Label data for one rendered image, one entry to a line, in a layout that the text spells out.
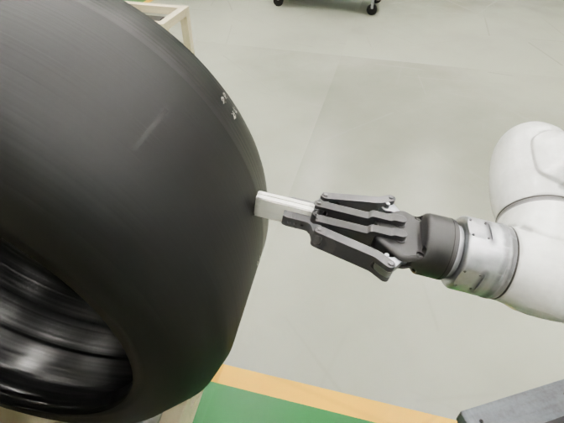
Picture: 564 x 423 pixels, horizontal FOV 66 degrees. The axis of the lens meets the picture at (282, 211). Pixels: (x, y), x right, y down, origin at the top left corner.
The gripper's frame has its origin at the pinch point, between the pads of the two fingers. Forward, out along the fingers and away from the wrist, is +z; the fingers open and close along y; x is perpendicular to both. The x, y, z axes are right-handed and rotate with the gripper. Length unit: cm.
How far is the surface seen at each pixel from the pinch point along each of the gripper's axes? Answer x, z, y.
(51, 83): -16.8, 19.3, 10.7
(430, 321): 116, -68, -81
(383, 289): 119, -48, -95
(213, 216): -4.9, 6.2, 8.8
